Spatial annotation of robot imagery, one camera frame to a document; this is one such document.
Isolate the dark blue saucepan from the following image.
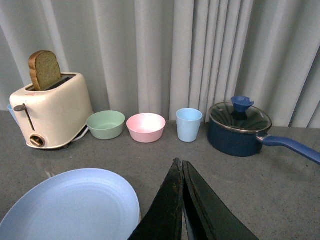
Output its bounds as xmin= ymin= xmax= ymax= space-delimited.
xmin=207 ymin=117 xmax=320 ymax=164

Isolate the white toaster power cord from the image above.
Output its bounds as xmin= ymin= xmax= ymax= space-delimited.
xmin=69 ymin=126 xmax=90 ymax=143

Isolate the grey curtain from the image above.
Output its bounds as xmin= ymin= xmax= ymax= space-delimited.
xmin=0 ymin=0 xmax=320 ymax=128

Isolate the blue plate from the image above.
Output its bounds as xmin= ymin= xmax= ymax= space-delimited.
xmin=0 ymin=168 xmax=139 ymax=240

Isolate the brown bread slice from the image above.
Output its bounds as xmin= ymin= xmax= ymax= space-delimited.
xmin=28 ymin=50 xmax=62 ymax=91

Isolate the cream two-slot toaster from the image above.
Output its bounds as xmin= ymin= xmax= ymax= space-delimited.
xmin=9 ymin=73 xmax=94 ymax=149

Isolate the pink bowl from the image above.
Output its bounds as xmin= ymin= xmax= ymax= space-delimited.
xmin=126 ymin=113 xmax=166 ymax=143

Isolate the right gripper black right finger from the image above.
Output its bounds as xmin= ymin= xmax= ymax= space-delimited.
xmin=182 ymin=161 xmax=257 ymax=240

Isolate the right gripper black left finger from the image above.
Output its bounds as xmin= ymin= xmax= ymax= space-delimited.
xmin=129 ymin=158 xmax=184 ymax=240

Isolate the glass pot lid blue knob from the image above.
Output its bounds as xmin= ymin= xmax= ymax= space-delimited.
xmin=209 ymin=96 xmax=272 ymax=133

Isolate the light blue cup behind toaster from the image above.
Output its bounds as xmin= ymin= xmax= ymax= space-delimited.
xmin=7 ymin=104 xmax=19 ymax=125

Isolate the green bowl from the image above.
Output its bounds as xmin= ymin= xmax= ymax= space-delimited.
xmin=86 ymin=110 xmax=126 ymax=140

